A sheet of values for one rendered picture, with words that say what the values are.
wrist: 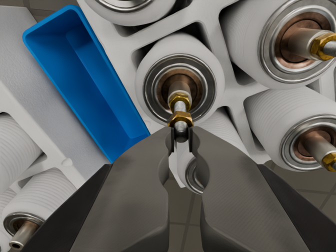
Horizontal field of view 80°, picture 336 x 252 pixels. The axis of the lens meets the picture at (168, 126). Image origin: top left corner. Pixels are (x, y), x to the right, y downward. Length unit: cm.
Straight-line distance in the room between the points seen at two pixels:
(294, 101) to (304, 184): 48
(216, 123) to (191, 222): 52
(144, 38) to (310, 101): 21
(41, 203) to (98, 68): 28
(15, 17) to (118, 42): 25
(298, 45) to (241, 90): 11
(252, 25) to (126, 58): 15
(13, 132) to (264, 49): 36
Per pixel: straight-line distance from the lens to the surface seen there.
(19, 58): 43
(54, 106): 42
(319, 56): 19
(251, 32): 22
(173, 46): 20
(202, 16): 27
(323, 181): 75
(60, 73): 42
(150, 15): 20
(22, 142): 39
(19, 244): 41
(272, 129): 26
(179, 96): 17
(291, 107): 27
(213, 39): 28
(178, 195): 66
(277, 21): 22
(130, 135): 54
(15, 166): 38
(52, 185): 41
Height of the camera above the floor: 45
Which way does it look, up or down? 62 degrees down
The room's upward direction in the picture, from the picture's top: 176 degrees counter-clockwise
